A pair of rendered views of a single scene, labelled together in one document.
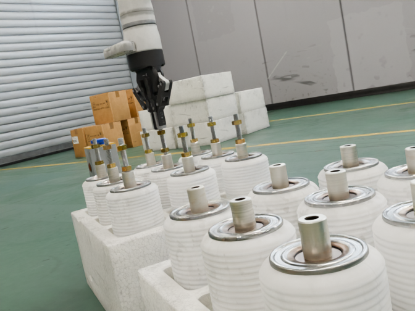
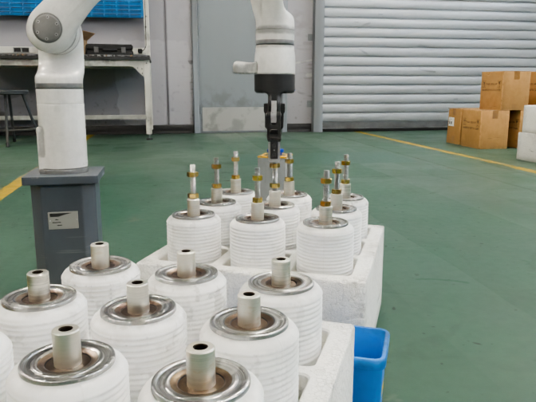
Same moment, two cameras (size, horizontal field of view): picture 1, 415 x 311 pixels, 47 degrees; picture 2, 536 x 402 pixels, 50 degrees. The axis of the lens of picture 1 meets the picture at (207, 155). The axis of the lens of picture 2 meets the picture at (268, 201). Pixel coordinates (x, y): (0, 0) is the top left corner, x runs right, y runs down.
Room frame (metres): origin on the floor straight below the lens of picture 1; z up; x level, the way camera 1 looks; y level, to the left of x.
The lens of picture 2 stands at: (0.16, -0.58, 0.47)
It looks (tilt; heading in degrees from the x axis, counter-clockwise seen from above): 11 degrees down; 39
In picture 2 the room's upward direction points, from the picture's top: straight up
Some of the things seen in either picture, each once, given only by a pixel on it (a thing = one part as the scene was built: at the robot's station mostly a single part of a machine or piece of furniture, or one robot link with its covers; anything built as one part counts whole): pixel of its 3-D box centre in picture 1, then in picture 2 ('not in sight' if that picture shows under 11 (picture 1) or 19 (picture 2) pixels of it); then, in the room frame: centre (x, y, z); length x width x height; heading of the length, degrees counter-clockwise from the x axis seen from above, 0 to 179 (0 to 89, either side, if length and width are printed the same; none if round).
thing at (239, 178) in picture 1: (251, 201); (324, 275); (0.95, -0.07, 0.16); 0.10 x 0.10 x 0.18
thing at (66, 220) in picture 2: not in sight; (69, 240); (0.83, 0.50, 0.15); 0.15 x 0.15 x 0.30; 49
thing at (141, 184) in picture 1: (130, 187); (193, 214); (0.86, 0.15, 0.25); 0.08 x 0.08 x 0.01
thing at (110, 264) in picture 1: (183, 240); (274, 285); (1.01, 0.09, 0.09); 0.39 x 0.39 x 0.18; 24
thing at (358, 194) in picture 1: (339, 197); (138, 309); (0.51, -0.13, 0.25); 0.08 x 0.08 x 0.01
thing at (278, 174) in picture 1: (279, 177); (186, 264); (0.62, -0.09, 0.26); 0.02 x 0.02 x 0.03
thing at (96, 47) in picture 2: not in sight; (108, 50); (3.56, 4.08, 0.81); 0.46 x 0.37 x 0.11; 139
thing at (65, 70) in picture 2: not in sight; (57, 51); (0.83, 0.50, 0.54); 0.09 x 0.09 x 0.17; 44
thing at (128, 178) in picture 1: (129, 180); (193, 207); (0.86, 0.15, 0.26); 0.02 x 0.02 x 0.03
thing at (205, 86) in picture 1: (200, 88); not in sight; (3.98, -0.05, 0.45); 0.39 x 0.39 x 0.18; 50
